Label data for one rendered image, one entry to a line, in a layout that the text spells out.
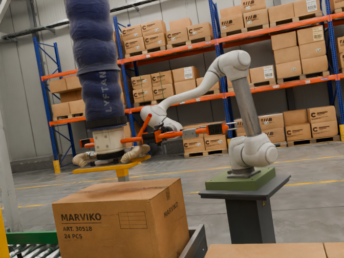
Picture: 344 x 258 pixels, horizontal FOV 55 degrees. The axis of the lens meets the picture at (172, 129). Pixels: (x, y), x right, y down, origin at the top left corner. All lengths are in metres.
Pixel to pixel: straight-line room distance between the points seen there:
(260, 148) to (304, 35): 6.94
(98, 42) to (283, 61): 7.31
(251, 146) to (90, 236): 1.09
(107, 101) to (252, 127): 0.93
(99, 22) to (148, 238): 1.11
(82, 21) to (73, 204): 0.94
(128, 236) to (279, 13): 7.84
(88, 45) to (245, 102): 1.00
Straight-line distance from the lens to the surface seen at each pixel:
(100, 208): 1.73
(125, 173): 2.39
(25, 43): 13.13
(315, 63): 8.84
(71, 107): 10.37
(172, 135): 1.67
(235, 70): 2.08
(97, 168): 1.75
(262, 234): 2.38
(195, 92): 2.13
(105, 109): 1.74
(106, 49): 1.78
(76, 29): 1.82
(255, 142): 2.12
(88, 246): 1.85
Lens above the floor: 1.33
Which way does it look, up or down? 3 degrees down
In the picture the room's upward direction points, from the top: 9 degrees counter-clockwise
